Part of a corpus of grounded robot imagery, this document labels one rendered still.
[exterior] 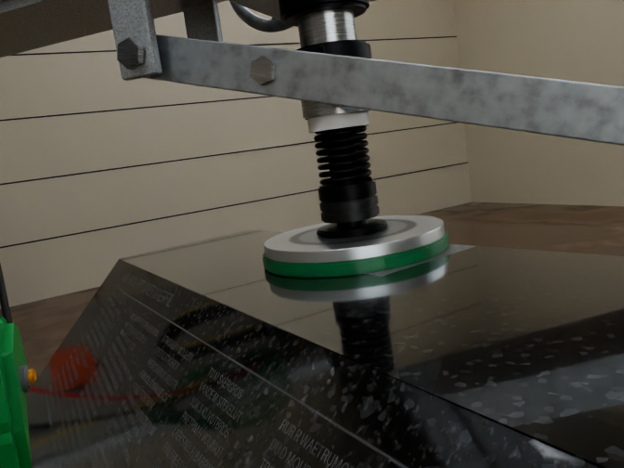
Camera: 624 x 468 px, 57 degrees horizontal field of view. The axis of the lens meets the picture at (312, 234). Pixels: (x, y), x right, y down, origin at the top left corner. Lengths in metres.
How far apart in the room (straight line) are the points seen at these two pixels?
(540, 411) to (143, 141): 5.19
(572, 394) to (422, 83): 0.36
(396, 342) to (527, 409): 0.12
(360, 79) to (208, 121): 5.01
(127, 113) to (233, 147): 1.02
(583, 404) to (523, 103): 0.34
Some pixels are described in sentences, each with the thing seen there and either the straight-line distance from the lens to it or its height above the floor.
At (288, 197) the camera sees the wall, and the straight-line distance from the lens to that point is 5.88.
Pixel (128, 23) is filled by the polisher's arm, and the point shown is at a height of 1.13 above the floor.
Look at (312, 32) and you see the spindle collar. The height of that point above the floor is 1.10.
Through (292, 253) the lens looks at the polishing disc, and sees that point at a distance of 0.60.
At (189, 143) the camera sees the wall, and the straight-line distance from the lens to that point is 5.51.
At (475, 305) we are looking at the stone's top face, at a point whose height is 0.84.
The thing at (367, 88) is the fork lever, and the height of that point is 1.02.
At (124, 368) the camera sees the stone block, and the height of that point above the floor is 0.77.
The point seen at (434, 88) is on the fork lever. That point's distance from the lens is 0.59.
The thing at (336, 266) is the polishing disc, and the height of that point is 0.85.
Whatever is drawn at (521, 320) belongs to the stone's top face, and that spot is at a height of 0.84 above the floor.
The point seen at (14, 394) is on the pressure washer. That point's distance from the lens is 1.91.
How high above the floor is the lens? 0.98
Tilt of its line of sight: 9 degrees down
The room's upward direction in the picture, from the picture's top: 8 degrees counter-clockwise
